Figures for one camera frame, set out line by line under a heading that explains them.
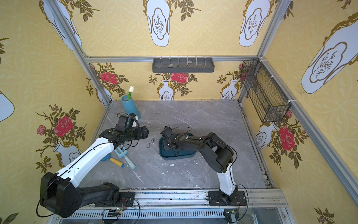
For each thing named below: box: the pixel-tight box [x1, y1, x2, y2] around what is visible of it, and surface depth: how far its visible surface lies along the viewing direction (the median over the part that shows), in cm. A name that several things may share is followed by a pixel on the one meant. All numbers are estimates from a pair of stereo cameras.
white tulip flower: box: [127, 85, 135, 101], surface depth 90 cm
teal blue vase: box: [121, 94, 141, 119], surface depth 97 cm
